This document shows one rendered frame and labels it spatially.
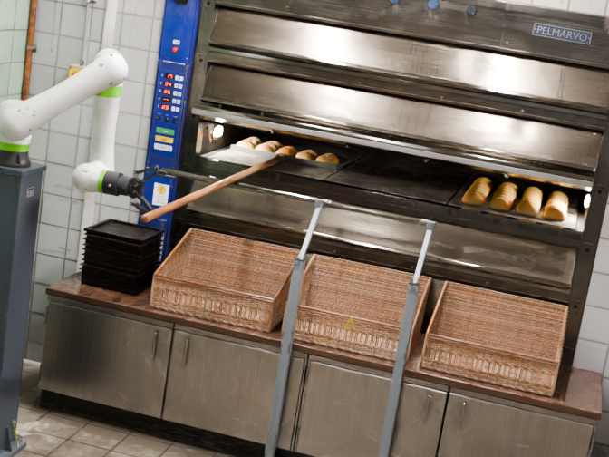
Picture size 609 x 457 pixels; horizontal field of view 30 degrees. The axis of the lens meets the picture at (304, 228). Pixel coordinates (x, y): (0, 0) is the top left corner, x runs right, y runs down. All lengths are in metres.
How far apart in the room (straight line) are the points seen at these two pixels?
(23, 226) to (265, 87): 1.36
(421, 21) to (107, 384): 2.11
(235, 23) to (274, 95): 0.37
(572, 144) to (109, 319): 2.15
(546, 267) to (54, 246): 2.36
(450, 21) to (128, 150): 1.63
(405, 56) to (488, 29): 0.37
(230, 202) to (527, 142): 1.39
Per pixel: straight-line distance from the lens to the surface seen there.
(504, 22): 5.04
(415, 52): 5.08
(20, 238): 4.55
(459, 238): 5.14
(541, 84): 5.01
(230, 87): 5.27
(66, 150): 5.60
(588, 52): 5.02
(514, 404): 4.72
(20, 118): 4.31
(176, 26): 5.31
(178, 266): 5.29
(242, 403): 4.94
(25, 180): 4.49
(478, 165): 4.92
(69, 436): 5.10
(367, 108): 5.12
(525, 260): 5.12
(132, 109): 5.44
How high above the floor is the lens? 2.07
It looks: 12 degrees down
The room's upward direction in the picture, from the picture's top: 9 degrees clockwise
